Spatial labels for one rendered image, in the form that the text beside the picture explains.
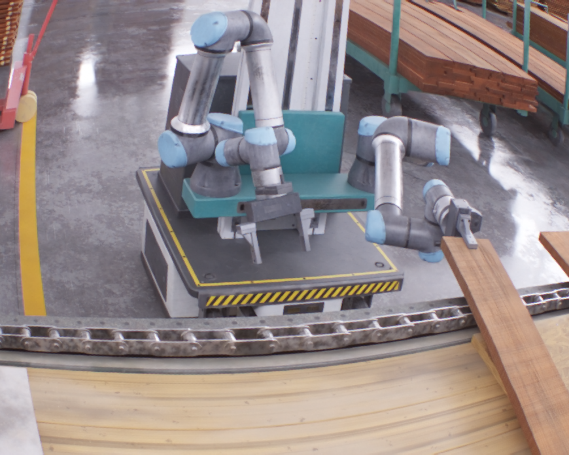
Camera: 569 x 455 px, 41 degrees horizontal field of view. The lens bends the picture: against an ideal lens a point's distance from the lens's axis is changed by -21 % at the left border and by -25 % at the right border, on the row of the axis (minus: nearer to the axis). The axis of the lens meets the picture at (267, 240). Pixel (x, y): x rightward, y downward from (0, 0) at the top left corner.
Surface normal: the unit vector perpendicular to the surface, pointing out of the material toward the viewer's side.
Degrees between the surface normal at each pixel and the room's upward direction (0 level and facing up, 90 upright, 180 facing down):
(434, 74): 90
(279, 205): 67
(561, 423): 0
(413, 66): 90
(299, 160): 90
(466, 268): 0
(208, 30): 82
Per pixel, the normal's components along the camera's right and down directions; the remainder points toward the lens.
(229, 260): 0.11, -0.89
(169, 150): -0.76, 0.33
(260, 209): 0.40, 0.07
